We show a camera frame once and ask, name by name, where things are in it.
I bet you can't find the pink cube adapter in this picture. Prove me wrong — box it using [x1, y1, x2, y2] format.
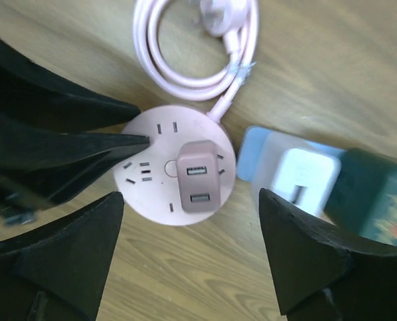
[175, 140, 221, 213]

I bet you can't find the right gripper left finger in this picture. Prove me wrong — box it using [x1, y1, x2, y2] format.
[0, 192, 124, 320]

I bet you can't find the blue power strip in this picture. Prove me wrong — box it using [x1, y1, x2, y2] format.
[236, 125, 346, 182]

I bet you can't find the white cube adapter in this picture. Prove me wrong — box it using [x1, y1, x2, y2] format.
[251, 132, 341, 217]

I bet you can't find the pink coiled cord with plug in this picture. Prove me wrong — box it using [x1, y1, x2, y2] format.
[132, 0, 261, 121]

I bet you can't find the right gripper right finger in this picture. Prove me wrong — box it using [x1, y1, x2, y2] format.
[258, 189, 397, 320]

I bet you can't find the dark green cube socket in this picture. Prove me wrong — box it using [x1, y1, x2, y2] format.
[325, 148, 397, 246]

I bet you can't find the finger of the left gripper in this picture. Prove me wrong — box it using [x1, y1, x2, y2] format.
[0, 39, 140, 133]
[0, 114, 150, 225]

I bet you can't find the pink round power strip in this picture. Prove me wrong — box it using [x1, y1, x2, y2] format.
[114, 104, 236, 226]

